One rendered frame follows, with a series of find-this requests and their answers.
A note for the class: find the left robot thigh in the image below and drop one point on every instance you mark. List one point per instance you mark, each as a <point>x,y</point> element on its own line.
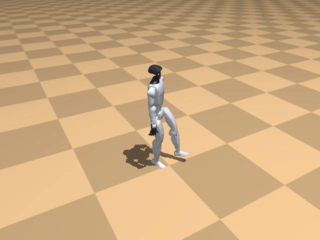
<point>169,118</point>

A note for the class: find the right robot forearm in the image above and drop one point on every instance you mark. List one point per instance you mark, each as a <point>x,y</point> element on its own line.
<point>152,116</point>

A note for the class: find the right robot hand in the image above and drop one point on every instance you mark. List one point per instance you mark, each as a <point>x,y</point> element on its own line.
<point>153,131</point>

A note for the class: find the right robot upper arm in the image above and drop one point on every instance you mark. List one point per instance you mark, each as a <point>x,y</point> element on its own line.
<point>151,93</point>

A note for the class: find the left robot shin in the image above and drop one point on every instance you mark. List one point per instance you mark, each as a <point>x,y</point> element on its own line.
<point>176,142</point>

